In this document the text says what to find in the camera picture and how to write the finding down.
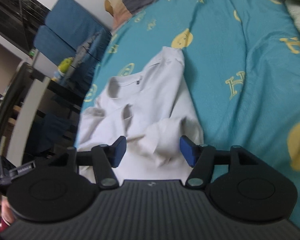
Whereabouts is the white t-shirt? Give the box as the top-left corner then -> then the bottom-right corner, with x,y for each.
77,47 -> 203,183

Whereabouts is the person's left hand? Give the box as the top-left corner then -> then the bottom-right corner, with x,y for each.
1,198 -> 15,225

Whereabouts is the teal bed sheet yellow print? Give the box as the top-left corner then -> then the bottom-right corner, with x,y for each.
83,0 -> 300,228

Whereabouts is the yellow green plush toy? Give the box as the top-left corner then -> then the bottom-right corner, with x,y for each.
51,57 -> 74,82

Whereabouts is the grey cloth on cushion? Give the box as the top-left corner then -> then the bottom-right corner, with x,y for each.
74,31 -> 102,65

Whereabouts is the white curved bed rail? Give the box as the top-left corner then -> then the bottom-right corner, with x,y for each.
7,77 -> 50,166

